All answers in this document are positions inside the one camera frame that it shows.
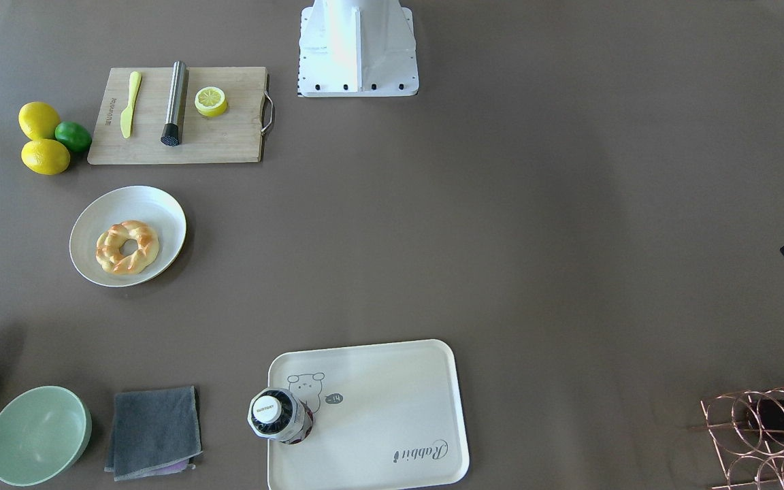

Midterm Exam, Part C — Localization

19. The white plate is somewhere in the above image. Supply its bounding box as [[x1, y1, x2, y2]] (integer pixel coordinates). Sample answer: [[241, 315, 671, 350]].
[[69, 186, 186, 287]]

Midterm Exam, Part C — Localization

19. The twisted glazed donut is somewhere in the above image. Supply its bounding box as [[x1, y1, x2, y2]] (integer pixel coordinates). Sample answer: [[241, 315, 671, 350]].
[[95, 220, 161, 276]]

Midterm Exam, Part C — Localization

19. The white tray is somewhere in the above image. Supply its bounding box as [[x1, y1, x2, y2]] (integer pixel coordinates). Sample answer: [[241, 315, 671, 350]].
[[267, 339, 470, 489]]

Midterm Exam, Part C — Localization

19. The tea bottle on tray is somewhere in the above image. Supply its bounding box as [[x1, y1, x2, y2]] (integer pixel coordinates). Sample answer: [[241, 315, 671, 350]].
[[246, 388, 314, 444]]

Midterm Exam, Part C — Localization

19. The wooden cutting board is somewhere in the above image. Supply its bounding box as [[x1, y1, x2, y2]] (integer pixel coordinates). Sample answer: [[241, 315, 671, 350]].
[[87, 66, 268, 165]]

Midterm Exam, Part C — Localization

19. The half lemon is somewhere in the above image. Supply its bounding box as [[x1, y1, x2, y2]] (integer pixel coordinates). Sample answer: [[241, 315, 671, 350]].
[[194, 86, 228, 118]]

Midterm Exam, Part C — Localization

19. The steel muddler with black tip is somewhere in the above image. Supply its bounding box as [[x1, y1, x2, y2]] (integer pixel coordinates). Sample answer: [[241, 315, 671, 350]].
[[161, 60, 188, 148]]

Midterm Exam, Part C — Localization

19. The yellow plastic knife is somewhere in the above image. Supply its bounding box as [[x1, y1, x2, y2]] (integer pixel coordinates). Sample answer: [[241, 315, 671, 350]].
[[119, 71, 142, 139]]

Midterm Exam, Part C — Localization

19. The grey folded cloth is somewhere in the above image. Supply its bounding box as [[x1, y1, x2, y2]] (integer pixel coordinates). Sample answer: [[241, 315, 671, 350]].
[[105, 385, 203, 481]]

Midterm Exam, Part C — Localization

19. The green lime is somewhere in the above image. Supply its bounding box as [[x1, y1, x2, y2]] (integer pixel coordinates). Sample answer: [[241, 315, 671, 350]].
[[54, 121, 93, 153]]

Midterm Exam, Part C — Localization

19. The yellow lemon lower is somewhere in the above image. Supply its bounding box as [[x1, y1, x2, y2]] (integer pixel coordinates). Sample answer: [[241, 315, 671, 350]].
[[21, 139, 71, 176]]

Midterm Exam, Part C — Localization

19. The yellow lemon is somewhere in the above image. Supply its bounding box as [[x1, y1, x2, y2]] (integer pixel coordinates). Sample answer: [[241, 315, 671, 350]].
[[18, 101, 61, 140], [21, 139, 71, 176]]

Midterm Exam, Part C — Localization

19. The yellow lemon upper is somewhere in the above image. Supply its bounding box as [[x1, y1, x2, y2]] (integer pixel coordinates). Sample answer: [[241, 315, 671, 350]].
[[18, 101, 61, 140]]

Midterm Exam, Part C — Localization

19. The green bowl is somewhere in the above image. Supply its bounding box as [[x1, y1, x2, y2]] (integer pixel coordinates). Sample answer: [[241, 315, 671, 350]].
[[0, 387, 93, 487]]

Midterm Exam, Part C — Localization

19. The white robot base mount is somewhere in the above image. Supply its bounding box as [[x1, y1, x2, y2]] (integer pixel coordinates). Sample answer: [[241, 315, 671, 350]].
[[297, 1, 420, 97]]

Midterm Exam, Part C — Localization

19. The copper wire bottle rack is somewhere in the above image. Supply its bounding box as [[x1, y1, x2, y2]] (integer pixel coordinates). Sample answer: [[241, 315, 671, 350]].
[[698, 387, 784, 489]]

